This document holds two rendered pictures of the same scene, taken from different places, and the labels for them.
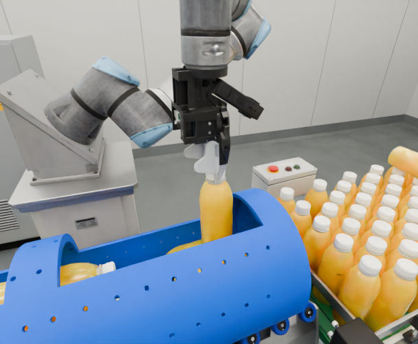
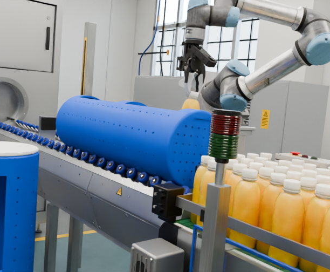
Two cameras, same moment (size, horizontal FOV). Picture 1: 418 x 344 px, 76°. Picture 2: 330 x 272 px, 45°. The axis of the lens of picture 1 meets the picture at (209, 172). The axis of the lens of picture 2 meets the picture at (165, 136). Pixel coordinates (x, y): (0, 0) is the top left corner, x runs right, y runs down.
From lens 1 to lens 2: 1.47 m
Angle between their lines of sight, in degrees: 72
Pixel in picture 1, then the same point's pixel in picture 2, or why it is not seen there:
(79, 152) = (203, 106)
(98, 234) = not seen: hidden behind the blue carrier
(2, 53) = (281, 88)
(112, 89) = (224, 73)
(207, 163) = (182, 82)
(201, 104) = (188, 55)
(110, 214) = not seen: hidden behind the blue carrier
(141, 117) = (225, 88)
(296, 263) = (170, 125)
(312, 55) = not seen: outside the picture
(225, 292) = (144, 121)
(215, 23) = (188, 22)
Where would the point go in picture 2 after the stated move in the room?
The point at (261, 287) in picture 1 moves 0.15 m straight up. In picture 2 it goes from (153, 127) to (157, 84)
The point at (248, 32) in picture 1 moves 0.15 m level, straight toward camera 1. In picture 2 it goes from (305, 42) to (268, 38)
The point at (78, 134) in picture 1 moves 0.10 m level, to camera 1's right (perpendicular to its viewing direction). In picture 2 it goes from (207, 96) to (215, 97)
